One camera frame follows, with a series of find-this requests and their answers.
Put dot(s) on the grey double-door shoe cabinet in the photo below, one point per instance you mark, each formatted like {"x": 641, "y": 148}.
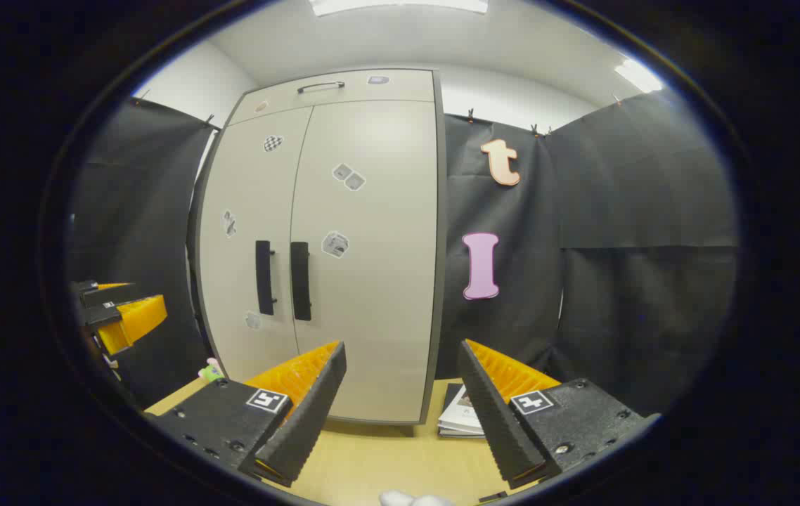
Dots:
{"x": 441, "y": 246}

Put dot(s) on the grey shoe cabinet door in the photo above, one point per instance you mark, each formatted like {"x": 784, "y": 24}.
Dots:
{"x": 245, "y": 204}
{"x": 386, "y": 281}

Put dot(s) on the grey cabinet drawer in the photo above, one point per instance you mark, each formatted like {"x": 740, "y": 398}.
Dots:
{"x": 386, "y": 95}

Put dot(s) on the small green toy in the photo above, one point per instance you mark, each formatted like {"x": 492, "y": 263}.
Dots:
{"x": 211, "y": 371}

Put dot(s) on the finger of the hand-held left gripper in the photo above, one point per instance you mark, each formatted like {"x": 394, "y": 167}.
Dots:
{"x": 136, "y": 320}
{"x": 112, "y": 295}

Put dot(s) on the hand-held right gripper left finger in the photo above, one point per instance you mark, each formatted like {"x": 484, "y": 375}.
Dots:
{"x": 305, "y": 414}

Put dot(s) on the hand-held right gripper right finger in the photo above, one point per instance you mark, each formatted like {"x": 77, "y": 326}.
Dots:
{"x": 498, "y": 414}

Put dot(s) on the black backdrop cloth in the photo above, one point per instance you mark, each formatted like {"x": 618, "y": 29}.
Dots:
{"x": 140, "y": 211}
{"x": 583, "y": 295}

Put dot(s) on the portrait cover booklet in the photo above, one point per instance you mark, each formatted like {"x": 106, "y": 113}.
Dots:
{"x": 460, "y": 414}

